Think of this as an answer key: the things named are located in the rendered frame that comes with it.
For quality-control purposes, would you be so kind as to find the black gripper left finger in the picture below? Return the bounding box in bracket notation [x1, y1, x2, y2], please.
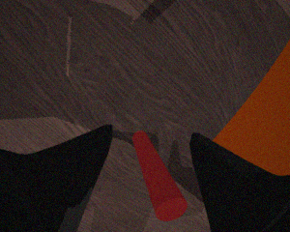
[0, 125, 113, 232]

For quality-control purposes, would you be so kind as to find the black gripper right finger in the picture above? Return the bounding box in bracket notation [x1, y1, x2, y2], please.
[188, 132, 290, 232]

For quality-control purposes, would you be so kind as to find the red peg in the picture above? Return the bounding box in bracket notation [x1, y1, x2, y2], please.
[133, 131, 188, 221]

